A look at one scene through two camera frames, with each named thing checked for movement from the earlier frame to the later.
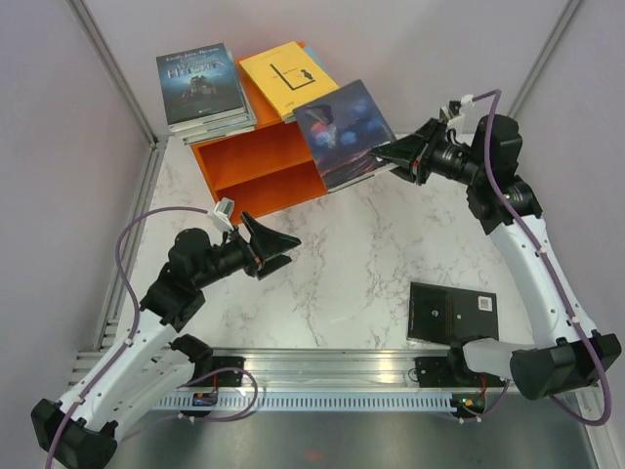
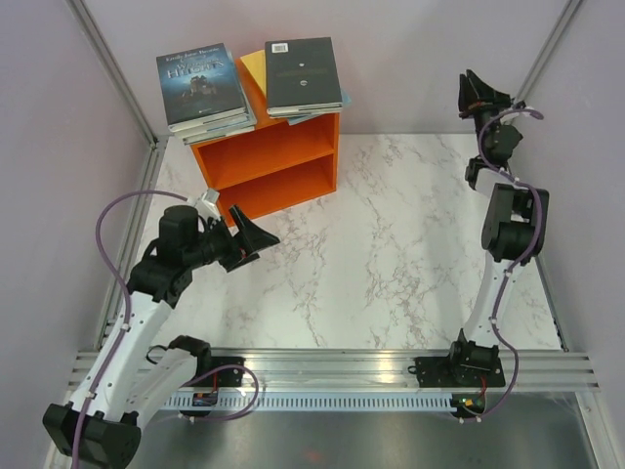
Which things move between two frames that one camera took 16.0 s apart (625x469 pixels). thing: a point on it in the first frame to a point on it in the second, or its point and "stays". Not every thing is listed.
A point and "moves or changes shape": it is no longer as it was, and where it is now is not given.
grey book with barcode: x=217 y=133 to x=187 y=115
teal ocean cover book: x=199 y=86 to x=240 y=123
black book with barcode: x=446 y=315 to x=302 y=77
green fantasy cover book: x=216 y=133 stays
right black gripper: x=417 y=149 to x=488 y=98
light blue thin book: x=315 y=57 to x=346 y=101
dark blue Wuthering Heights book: x=198 y=85 stays
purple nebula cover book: x=342 y=130 moves or changes shape
